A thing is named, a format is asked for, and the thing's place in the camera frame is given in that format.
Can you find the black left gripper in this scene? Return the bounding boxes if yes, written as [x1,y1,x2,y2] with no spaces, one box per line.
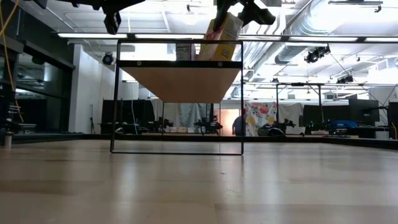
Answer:
[70,0,146,15]

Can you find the yellow Corn Pops cereal box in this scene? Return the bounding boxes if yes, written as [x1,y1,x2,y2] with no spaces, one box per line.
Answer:
[198,12,244,62]

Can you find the small red cereal box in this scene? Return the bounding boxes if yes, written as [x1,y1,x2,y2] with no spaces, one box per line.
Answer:
[175,42,197,62]

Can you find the long ceiling light bar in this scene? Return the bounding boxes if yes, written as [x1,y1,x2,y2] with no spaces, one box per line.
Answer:
[57,32,398,44]

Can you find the grey hanging cloth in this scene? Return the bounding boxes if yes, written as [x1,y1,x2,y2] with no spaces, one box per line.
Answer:
[178,103,208,128]

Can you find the orange lit panel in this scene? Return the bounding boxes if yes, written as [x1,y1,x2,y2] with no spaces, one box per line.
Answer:
[222,108,241,137]

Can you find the floral patterned cloth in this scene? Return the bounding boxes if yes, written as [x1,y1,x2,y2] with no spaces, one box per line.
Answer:
[244,101,278,137]

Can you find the person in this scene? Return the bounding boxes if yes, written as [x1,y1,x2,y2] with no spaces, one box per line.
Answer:
[231,115,245,137]

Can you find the black partition panel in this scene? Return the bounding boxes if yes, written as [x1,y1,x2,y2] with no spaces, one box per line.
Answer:
[101,99,155,134]

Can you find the white hanging cloth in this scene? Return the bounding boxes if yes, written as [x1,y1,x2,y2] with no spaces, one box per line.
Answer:
[277,102,304,135]

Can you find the black tripod stand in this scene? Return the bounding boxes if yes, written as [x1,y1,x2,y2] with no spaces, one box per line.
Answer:
[89,104,96,134]

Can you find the wide black monitor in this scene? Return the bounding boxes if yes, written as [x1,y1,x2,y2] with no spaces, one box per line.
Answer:
[303,105,351,124]

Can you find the blue box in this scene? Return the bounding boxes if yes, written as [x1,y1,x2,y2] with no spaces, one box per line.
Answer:
[329,119,358,130]

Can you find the black computer monitor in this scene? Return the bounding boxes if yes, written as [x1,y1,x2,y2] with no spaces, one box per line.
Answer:
[348,98,381,127]
[387,101,398,140]

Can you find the grey storage bin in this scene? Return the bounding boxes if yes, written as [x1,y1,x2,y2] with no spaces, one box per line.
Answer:
[14,123,37,134]

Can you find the small white cylinder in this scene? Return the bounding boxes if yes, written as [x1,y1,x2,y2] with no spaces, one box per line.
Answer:
[3,132,14,149]

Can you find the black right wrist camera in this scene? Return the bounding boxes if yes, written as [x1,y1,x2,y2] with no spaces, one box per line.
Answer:
[247,1,277,26]

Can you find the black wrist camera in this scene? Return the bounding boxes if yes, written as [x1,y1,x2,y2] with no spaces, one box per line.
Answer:
[103,11,122,35]
[247,1,277,26]

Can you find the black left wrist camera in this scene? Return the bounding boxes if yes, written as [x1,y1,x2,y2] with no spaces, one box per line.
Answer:
[103,11,122,35]

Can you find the round black ceiling camera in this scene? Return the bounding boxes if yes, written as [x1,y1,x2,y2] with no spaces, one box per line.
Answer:
[101,52,114,66]

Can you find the silver ventilation duct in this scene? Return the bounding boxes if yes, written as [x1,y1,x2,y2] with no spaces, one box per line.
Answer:
[245,0,330,66]

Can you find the black frame wooden shelf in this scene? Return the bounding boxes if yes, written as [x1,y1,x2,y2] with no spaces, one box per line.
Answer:
[110,39,244,156]

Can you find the black overhead rig camera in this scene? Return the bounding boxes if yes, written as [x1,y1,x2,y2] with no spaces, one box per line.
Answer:
[335,74,354,85]
[304,45,331,64]

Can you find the black metal stand frame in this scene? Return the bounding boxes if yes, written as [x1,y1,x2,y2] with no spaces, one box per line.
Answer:
[275,82,323,125]

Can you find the black ceiling rail fixture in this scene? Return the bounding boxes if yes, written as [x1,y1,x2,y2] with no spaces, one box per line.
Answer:
[328,0,384,13]

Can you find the yellow cable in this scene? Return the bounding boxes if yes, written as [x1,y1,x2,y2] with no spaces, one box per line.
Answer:
[0,0,25,123]

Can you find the black rig post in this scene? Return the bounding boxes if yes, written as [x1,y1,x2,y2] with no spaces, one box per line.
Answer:
[0,46,18,138]

